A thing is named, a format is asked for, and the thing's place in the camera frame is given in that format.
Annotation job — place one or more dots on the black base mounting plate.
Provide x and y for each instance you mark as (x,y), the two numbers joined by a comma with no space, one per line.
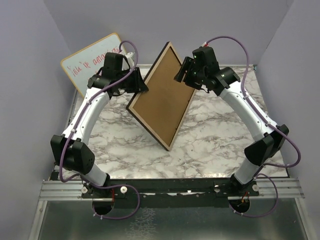
(169,193)

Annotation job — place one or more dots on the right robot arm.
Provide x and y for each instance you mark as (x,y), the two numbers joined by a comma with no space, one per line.
(267,135)

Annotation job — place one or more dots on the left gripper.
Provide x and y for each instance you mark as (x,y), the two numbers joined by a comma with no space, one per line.
(138,84)

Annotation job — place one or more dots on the whiteboard with red writing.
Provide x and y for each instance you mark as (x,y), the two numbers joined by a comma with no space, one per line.
(83,64)

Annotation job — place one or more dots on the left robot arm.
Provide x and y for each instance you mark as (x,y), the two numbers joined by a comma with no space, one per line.
(119,74)

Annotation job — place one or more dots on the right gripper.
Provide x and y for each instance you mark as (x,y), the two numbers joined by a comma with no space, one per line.
(184,67)

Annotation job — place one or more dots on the aluminium rail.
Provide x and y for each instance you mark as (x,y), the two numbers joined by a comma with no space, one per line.
(288,188)

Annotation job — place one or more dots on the wooden picture frame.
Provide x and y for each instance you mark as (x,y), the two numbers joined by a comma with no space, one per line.
(140,117)

